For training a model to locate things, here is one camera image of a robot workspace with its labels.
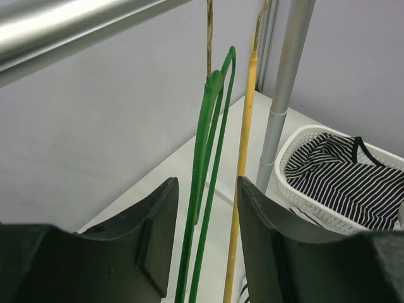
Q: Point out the white laundry basket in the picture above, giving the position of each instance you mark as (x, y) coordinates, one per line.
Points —
(329, 218)

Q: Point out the silver clothes rack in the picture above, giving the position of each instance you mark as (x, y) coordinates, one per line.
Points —
(35, 34)

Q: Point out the dark striped tank top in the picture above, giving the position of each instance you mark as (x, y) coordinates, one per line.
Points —
(341, 173)

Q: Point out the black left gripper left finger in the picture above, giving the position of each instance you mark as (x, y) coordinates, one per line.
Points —
(126, 258)

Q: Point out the yellow hanger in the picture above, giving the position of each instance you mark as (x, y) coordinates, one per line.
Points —
(243, 148)

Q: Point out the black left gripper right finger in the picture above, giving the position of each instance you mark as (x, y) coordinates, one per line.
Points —
(288, 259)

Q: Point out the green hanger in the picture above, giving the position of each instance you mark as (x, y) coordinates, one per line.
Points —
(216, 97)

